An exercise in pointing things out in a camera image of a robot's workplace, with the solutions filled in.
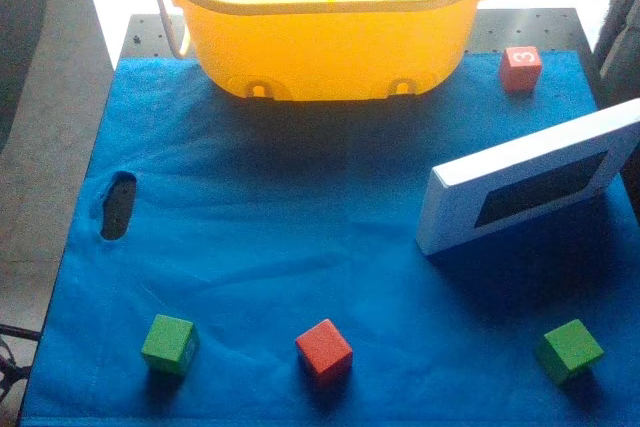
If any yellow plastic basket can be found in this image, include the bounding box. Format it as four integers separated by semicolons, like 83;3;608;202
152;0;509;103

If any black cable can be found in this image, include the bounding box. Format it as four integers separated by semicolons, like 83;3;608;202
0;324;42;401

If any blue cloth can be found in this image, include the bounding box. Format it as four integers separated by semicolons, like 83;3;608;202
19;49;640;427

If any plain red wooden block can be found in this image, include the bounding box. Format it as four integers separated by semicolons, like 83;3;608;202
294;318;354;387

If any green wooden block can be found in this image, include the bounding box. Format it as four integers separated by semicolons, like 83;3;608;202
140;314;200;377
536;318;605;386

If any dark grey curtain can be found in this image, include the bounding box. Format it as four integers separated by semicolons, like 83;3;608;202
594;0;640;103

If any red block with number three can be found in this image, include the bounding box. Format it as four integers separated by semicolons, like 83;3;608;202
498;45;544;94

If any white rectangular box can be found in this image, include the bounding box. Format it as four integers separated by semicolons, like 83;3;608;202
415;98;640;257

